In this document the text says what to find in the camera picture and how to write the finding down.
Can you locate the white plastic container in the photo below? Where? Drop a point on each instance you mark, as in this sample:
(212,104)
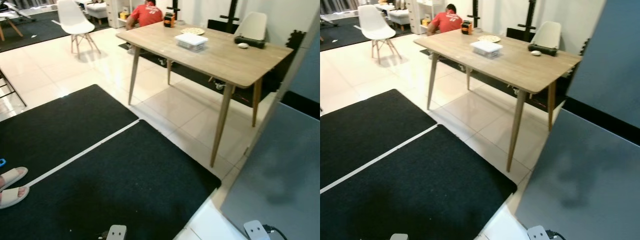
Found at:
(486,48)
(191,41)

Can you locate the grey fridge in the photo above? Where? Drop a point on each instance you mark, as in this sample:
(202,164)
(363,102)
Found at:
(610,60)
(307,70)

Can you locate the black floor mat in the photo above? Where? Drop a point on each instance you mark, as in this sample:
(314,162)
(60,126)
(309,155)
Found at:
(125,185)
(55,125)
(425,190)
(370,130)

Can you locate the black foam puzzle mat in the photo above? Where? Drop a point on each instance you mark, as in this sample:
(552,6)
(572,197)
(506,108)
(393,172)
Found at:
(582,50)
(295,40)

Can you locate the dark carpet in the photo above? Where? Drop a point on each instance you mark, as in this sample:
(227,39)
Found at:
(40,30)
(345,32)

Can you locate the black tool case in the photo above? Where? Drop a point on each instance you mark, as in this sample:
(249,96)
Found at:
(252,42)
(546,50)

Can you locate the light wooden table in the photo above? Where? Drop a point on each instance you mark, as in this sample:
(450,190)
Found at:
(510,62)
(215,57)

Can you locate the white ottoman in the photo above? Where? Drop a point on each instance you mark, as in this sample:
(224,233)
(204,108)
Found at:
(400,16)
(97,11)

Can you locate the black flat board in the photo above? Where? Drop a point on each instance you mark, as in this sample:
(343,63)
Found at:
(515,34)
(217,26)

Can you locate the white shelf unit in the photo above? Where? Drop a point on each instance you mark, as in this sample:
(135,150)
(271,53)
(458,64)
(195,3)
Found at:
(112,12)
(412,15)

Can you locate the black metal stand pole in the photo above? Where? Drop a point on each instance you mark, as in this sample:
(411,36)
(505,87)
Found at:
(232,7)
(176,5)
(475,10)
(531,10)

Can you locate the floral patterned plate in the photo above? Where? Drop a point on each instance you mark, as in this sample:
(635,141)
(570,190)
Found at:
(490,38)
(194,31)

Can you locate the person in red shirt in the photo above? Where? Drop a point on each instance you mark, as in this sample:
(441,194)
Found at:
(146,14)
(446,21)

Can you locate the orange black battery pack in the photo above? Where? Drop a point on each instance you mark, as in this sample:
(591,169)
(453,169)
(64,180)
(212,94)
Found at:
(466,27)
(169,20)

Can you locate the foot in white slipper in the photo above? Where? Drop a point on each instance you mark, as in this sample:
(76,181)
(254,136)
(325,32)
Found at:
(12,176)
(12,196)

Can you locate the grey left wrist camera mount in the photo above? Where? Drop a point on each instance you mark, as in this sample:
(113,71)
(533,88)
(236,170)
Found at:
(399,237)
(116,233)

